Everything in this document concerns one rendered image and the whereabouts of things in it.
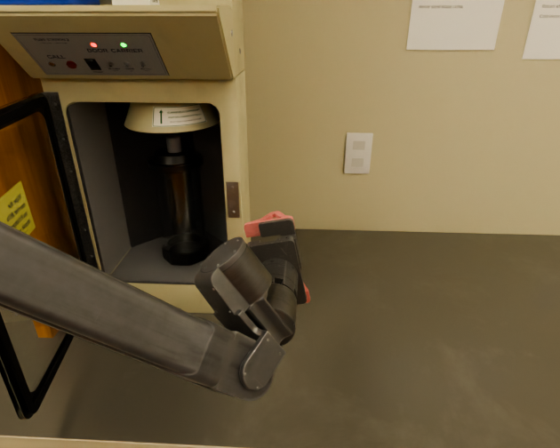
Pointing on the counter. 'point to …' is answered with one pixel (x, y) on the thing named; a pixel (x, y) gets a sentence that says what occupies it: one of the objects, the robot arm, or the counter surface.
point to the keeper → (233, 199)
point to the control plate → (49, 47)
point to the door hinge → (71, 175)
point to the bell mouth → (170, 117)
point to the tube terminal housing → (87, 87)
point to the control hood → (140, 21)
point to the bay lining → (135, 178)
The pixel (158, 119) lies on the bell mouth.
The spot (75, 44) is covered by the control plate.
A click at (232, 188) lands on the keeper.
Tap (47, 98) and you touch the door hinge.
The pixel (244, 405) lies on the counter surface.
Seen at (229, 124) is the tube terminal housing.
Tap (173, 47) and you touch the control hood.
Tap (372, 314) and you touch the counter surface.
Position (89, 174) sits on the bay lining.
